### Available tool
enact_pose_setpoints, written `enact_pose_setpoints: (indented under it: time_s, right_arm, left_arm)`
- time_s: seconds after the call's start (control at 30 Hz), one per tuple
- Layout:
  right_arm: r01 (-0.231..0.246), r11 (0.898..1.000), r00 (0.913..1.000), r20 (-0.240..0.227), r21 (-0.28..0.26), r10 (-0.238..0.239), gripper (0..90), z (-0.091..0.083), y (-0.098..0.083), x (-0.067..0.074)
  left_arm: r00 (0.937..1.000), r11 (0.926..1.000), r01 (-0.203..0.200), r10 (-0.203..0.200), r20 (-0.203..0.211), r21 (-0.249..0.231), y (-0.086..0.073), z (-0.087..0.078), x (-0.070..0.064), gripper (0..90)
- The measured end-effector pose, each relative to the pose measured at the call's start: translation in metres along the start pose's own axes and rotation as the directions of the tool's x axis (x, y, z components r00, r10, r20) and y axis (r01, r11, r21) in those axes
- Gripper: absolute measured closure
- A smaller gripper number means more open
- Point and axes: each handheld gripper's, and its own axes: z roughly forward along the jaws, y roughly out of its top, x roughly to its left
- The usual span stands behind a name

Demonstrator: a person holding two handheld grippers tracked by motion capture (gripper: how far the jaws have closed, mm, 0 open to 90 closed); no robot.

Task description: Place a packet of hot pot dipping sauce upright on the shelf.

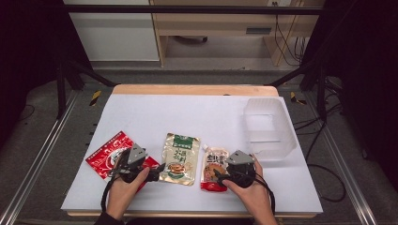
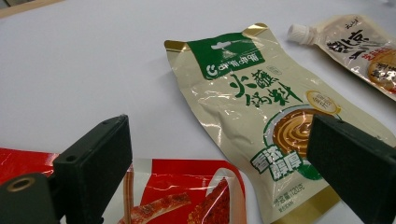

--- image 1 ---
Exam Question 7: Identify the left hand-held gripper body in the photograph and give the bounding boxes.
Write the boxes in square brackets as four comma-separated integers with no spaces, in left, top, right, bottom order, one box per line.
[115,142,158,184]

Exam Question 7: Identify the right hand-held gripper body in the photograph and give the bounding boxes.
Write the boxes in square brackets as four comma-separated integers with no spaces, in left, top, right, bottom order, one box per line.
[223,149,257,189]

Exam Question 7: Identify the spouted orange sauce pouch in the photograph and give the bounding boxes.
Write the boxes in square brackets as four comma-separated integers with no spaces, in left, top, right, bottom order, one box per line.
[200,143,231,193]

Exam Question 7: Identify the green and gold sauce pouch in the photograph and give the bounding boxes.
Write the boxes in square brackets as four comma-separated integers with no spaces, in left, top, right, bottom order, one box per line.
[159,132,201,187]

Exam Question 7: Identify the red sauce packet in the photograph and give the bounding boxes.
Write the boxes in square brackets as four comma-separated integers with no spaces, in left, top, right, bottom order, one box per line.
[84,130,161,192]

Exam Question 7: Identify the translucent plastic container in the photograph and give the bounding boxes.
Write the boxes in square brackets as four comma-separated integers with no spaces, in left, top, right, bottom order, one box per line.
[243,97,298,162]

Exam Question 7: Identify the person's right hand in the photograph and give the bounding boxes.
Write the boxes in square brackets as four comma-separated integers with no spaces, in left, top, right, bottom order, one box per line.
[221,154,279,220]

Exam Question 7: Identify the person's left hand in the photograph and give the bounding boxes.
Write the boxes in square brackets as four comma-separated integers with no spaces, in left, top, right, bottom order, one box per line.
[105,167,151,221]

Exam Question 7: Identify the white table cover sheet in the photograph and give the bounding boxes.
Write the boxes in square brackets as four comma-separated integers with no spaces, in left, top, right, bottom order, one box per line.
[60,93,324,215]

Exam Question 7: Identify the yellow and black tape mark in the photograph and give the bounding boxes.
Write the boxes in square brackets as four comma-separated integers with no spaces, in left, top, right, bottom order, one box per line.
[289,91,308,106]

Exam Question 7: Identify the wooden table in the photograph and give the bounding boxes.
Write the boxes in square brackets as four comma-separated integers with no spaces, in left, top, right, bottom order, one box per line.
[67,83,317,218]

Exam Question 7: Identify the white cabinet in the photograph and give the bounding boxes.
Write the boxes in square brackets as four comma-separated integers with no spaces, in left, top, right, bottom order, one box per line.
[64,0,161,63]

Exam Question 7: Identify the light wooden desk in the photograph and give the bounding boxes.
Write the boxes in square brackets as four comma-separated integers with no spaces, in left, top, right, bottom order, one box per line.
[149,0,327,68]

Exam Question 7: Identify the dark curtain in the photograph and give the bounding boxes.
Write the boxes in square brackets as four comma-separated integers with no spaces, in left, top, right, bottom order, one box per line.
[306,0,398,184]
[0,0,93,148]

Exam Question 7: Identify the right hand-held gripper cable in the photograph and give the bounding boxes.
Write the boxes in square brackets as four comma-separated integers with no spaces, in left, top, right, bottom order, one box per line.
[253,172,277,217]

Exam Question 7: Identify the hand-held gripper cable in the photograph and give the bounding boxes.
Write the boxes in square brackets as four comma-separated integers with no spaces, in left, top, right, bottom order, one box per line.
[253,172,277,217]
[99,173,119,214]

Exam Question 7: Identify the left hand-held gripper cable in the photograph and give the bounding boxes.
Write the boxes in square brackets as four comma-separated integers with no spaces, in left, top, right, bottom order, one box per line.
[99,173,119,214]

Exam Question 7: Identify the thin black floor cable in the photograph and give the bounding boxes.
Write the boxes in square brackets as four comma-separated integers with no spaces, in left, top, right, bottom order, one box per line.
[18,104,37,124]

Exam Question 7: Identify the hanging black desk cables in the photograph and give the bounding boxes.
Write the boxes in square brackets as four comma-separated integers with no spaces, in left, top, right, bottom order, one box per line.
[272,1,308,68]

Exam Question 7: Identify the grey drawer handle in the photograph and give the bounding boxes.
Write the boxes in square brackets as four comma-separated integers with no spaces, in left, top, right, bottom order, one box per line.
[245,27,272,36]

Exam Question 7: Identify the black horizontal frame bar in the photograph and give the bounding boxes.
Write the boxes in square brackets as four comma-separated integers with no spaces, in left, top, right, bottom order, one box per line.
[62,4,323,15]

